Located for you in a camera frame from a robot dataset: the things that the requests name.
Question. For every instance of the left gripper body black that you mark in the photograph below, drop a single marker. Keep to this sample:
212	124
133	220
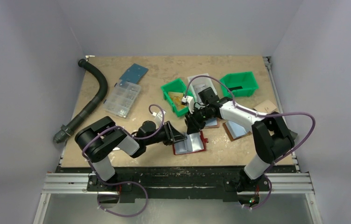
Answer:
163	136

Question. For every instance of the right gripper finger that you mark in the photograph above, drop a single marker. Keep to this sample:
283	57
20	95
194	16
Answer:
191	123
198	123

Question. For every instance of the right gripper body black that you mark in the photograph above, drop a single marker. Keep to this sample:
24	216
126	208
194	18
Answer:
194	116

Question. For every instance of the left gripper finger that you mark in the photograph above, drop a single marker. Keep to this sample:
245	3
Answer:
176	139
172	133

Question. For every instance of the red leather card holder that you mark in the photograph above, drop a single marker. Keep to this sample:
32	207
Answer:
194	143

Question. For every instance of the white plastic bin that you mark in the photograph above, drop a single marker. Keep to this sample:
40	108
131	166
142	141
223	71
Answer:
199	84

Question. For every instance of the green bin with yellow items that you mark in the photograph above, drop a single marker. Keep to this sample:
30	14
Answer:
173	92

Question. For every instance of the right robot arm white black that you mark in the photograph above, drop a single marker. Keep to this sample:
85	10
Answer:
271	136

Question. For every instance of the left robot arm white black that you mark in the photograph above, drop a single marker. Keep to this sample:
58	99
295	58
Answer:
100	138

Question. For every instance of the brown open card holder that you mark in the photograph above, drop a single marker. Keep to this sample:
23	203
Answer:
235	131

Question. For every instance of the clear compartment screw box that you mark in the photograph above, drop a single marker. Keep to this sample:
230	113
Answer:
121	99

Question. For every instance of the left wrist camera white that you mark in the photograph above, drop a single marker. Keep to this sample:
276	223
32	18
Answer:
158	117

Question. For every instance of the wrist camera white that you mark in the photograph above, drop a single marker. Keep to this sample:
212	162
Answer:
188	101
158	117

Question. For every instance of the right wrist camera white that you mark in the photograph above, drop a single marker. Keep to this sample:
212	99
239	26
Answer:
188	101

